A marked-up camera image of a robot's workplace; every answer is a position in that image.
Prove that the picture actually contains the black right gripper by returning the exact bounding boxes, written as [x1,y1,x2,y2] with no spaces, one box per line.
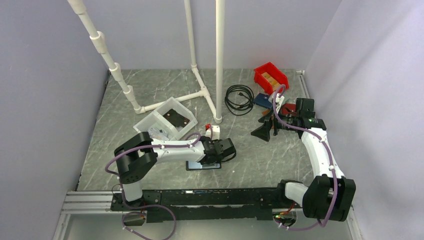
[251,105,299,142]

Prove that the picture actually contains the black leather card holder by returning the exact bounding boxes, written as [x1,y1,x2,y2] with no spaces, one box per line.
[185,161,222,171]

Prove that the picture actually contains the gold card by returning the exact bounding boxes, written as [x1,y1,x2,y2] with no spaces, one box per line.
[261,72,277,84]
[270,81,281,92]

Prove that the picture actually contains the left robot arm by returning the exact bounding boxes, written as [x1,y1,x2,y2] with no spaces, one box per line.
[105,132,237,210]

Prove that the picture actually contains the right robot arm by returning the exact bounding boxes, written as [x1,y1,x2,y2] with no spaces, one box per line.
[250,98,356,224]

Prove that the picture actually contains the brown leather card holder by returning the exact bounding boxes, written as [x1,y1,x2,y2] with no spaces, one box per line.
[262,109,274,116]

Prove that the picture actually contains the blue leather card holder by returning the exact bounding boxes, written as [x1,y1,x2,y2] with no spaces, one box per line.
[253,93,273,109]

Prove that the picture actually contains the red leather card holder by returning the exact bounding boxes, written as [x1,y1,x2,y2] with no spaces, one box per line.
[281,103,296,115]

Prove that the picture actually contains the gold card in bin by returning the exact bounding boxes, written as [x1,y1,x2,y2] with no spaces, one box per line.
[270,81,281,92]

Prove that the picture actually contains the cards in tray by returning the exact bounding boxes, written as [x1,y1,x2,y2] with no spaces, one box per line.
[147,126,169,141]

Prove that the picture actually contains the white plastic divided tray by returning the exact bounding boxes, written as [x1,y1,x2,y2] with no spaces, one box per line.
[133,97,198,141]

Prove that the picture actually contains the red plastic bin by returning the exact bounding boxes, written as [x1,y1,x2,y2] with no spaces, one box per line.
[253,62,290,95]

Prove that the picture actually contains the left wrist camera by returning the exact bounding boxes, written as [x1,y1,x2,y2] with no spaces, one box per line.
[205,124,221,141]

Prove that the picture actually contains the black coiled cable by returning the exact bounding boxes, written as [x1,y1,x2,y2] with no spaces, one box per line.
[224,84,255,116]

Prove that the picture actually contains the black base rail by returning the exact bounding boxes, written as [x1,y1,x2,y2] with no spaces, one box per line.
[110,186,300,223]

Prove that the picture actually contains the white PVC pipe frame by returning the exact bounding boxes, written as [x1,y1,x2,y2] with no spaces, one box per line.
[68,0,223,124]

